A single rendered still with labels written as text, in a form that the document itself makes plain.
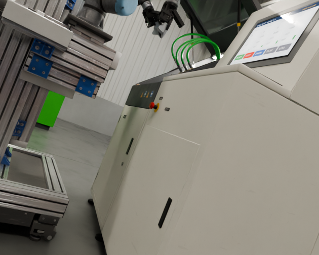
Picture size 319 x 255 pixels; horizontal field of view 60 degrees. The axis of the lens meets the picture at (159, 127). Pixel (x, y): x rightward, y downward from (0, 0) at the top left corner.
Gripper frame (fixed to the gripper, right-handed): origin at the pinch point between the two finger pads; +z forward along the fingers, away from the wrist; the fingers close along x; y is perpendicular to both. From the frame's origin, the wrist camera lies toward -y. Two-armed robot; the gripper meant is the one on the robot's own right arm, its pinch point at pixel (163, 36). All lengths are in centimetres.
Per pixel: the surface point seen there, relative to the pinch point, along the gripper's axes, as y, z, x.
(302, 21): -33, -7, 76
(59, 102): 46, 73, -336
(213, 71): -3, 29, 78
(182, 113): -3, 46, 66
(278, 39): -31, 0, 67
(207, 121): -3, 47, 88
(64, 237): 14, 125, 22
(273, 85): -18, 28, 93
